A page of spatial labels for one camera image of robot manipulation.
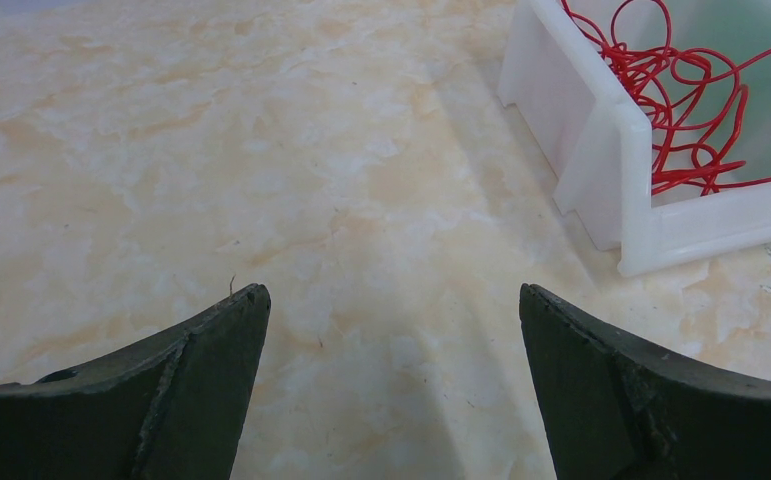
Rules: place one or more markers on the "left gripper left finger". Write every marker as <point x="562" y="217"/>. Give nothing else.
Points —
<point x="170" y="406"/>

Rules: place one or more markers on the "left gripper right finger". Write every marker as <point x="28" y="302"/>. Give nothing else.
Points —
<point x="617" y="406"/>

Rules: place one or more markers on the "white plastic bin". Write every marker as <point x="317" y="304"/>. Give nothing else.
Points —
<point x="595" y="140"/>

